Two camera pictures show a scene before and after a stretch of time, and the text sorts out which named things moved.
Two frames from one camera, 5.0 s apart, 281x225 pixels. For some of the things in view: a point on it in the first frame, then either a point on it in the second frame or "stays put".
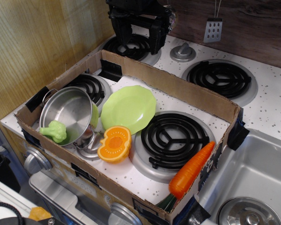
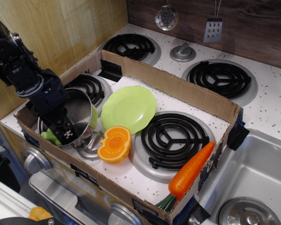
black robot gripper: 158,29 to 48,103
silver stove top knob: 182,53 stays put
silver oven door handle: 59,195 stays put
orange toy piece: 38,213 stays put
